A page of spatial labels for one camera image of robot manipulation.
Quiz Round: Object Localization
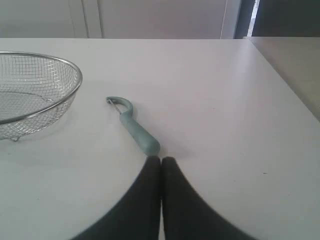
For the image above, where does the oval wire mesh basket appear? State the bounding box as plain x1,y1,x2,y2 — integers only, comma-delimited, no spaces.
0,51,83,142

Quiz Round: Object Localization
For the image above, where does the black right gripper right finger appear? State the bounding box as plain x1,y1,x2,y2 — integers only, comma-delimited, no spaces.
161,156,254,240

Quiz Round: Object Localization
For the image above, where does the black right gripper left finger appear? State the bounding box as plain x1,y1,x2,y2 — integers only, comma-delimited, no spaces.
74,156,161,240

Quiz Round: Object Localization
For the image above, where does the adjacent white table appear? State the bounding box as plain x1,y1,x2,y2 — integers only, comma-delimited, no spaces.
246,36,320,119

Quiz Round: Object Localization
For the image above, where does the teal handled vegetable peeler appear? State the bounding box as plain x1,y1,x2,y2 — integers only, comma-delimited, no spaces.
106,96,161,157

